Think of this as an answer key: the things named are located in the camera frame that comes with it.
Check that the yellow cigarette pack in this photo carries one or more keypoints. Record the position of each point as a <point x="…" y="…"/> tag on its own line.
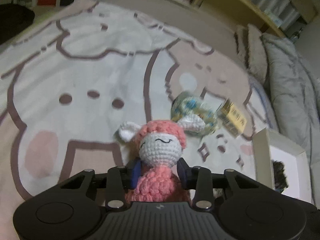
<point x="232" y="118"/>

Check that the grey fuzzy pillow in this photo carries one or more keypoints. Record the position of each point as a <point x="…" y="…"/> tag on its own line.
<point x="252" y="50"/>

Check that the pink crochet doll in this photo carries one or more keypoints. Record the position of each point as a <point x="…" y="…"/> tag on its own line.
<point x="160" y="150"/>

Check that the wooden headboard shelf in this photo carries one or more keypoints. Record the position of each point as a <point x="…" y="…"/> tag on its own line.
<point x="240" y="3"/>

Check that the printed cartoon blanket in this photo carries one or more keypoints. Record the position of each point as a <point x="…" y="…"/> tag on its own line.
<point x="75" y="67"/>

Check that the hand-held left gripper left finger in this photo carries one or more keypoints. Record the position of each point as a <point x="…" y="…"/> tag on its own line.
<point x="135" y="176"/>

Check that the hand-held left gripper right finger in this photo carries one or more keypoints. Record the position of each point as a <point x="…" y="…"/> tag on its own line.
<point x="182" y="173"/>

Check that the beige bed sheet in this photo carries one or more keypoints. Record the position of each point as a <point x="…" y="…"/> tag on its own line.
<point x="175" y="15"/>

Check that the grey duvet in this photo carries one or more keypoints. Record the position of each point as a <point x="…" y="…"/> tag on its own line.
<point x="290" y="80"/>

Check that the dark crochet scrunchie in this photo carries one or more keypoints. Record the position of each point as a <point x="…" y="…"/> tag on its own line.
<point x="279" y="175"/>

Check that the white cardboard box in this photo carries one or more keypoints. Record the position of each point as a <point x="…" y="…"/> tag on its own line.
<point x="285" y="150"/>

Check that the dark brown cloth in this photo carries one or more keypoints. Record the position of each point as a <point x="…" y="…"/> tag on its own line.
<point x="15" y="17"/>

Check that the floral patterned pouch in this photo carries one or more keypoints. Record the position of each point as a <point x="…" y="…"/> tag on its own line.
<point x="197" y="110"/>

